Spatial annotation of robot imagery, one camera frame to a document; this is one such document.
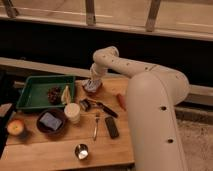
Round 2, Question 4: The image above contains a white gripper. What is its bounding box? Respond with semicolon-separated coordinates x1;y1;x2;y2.
90;64;108;83

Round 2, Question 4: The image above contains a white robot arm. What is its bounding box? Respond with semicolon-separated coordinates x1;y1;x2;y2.
90;46;190;171

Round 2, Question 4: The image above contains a red bowl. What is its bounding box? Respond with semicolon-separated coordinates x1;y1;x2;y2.
81;78;104;96

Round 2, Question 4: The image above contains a dark brown bowl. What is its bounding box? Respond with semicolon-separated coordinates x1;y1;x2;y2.
36;108;66;134

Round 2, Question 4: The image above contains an orange carrot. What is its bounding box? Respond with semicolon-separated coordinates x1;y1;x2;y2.
116;94;126;111

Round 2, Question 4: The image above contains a silver fork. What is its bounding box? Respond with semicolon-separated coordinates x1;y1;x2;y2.
93;113;100;141

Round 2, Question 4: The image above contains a white cylindrical cup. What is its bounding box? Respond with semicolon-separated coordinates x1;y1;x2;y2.
64;103;80;124

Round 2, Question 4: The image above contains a dark grape bunch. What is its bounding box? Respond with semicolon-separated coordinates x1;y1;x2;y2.
47;87;61;105

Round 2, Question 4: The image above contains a black rectangular remote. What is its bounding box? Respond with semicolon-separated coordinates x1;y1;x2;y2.
105;117;119;139

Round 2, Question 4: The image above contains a wooden table board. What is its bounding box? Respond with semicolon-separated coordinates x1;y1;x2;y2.
0;78;134;171

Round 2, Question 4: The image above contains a blue sponge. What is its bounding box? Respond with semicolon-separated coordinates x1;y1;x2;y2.
40;112;62;131

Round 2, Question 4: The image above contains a green plastic tray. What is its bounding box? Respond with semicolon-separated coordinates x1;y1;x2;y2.
16;75;75;113

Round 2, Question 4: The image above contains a small metal cup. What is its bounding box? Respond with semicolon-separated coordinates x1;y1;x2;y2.
75;144;89;160

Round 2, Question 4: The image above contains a red yellow apple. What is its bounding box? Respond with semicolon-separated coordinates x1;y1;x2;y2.
7;119;25;136

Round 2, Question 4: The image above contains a black handled peeler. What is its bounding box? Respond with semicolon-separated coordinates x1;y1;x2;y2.
79;98;118;118

